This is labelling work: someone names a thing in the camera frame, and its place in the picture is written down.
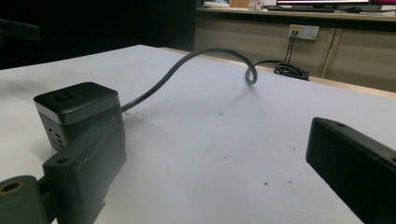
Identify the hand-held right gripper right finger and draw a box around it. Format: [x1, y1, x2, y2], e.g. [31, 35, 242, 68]
[305, 117, 396, 224]

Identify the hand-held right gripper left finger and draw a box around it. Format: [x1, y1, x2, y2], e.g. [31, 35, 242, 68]
[42, 118, 128, 224]

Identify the black cube power strip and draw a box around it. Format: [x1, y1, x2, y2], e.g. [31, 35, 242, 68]
[33, 81, 123, 152]

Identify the wooden desk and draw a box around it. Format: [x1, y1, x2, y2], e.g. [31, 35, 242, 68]
[193, 7, 396, 93]

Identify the black keyboard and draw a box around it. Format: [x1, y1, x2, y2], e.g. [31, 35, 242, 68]
[266, 6, 336, 14]

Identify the computer monitor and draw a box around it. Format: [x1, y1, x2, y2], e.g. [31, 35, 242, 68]
[276, 0, 372, 9]

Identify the coiled black cable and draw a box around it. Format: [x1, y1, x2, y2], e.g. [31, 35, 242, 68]
[273, 62, 311, 81]

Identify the white wall socket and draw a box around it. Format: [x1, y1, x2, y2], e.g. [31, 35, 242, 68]
[288, 23, 320, 41]

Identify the black power strip cable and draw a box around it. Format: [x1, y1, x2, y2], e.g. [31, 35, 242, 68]
[120, 47, 309, 114]

